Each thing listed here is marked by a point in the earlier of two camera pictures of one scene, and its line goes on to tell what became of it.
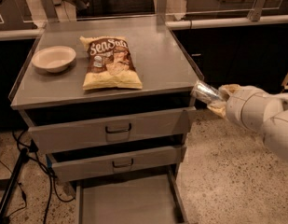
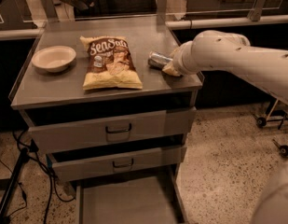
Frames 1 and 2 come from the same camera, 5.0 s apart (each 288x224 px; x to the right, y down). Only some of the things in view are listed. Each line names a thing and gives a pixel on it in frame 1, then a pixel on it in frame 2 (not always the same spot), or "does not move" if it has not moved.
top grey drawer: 113,131 does not move
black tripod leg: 0,217 does not move
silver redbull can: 206,91 to 157,61
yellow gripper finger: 228,89 to 175,52
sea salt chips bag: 110,64 does not move
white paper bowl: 53,59 does not move
